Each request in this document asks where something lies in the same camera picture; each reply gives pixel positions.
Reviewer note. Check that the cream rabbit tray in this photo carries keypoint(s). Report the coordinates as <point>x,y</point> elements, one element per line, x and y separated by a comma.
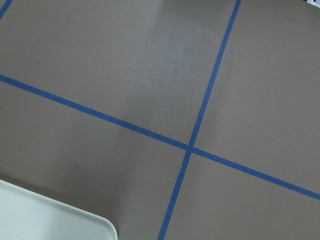
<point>26,215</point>

